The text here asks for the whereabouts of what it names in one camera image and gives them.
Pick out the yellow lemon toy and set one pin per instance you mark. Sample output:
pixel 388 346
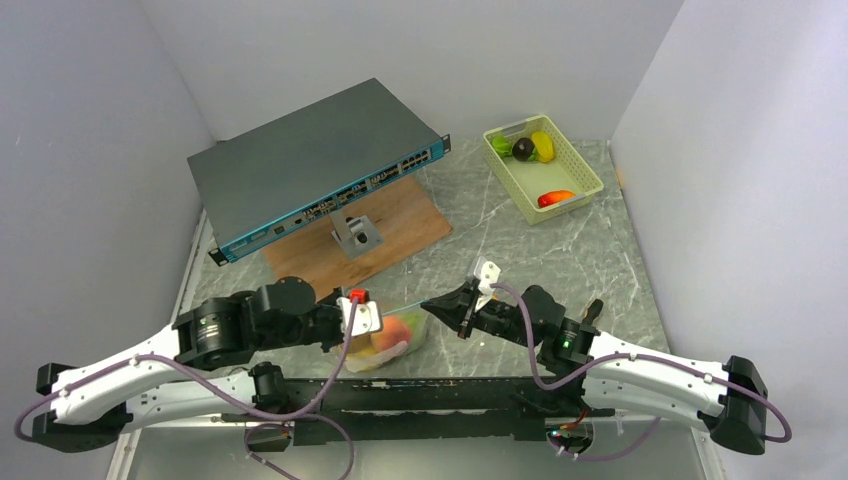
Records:
pixel 360 354

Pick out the yellow starfruit toy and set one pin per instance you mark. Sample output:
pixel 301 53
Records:
pixel 544 150

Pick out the wooden board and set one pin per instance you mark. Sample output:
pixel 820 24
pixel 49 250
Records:
pixel 405 216

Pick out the green starfruit toy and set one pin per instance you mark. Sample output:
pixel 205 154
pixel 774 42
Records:
pixel 502 146

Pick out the pale green plastic basket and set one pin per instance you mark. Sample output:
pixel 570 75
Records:
pixel 526 181

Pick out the grey metal bracket stand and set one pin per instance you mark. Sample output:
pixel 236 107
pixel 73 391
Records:
pixel 355 236

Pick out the black yellow screwdriver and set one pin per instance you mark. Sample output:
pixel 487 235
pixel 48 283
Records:
pixel 593 312

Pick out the grey blue network switch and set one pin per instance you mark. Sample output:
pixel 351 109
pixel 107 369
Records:
pixel 280 177

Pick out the green cabbage toy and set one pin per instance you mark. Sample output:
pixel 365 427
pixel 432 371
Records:
pixel 417 323

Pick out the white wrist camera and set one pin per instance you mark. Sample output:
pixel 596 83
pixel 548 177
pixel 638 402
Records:
pixel 483 274
pixel 360 314

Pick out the pink peach toy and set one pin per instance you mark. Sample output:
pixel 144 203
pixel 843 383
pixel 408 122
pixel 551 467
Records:
pixel 392 333

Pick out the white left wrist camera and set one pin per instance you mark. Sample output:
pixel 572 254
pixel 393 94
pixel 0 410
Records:
pixel 360 314

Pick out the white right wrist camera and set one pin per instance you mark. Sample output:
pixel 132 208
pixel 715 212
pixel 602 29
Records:
pixel 483 274

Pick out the clear zip top bag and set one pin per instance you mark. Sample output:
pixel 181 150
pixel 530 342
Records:
pixel 400 349

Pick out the red orange mango toy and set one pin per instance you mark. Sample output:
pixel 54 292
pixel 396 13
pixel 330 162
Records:
pixel 554 197

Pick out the dark purple mangosteen toy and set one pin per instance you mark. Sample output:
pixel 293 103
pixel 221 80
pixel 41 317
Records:
pixel 524 150

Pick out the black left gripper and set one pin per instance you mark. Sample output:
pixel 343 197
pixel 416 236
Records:
pixel 332 300

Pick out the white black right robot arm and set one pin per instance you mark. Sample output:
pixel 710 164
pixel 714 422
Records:
pixel 594 370

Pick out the black aluminium base frame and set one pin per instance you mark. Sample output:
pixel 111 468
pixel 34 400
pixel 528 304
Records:
pixel 422 408

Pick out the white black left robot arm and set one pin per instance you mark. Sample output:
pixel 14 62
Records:
pixel 161 378

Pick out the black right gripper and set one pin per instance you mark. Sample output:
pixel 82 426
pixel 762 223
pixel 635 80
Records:
pixel 456 308

